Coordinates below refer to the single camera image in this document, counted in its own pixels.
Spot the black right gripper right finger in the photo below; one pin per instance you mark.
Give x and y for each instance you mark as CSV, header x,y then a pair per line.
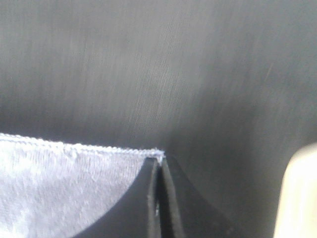
x,y
184,213

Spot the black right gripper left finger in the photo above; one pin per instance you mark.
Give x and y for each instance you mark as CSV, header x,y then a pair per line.
x,y
153,220

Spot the grey microfibre towel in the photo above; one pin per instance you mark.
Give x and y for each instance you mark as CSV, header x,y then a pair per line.
x,y
59,190

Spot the white storage bin grey rim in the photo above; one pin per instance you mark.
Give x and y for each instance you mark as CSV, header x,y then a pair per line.
x,y
297,209

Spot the black felt table mat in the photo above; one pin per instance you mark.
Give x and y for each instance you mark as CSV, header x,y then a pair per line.
x,y
227,87

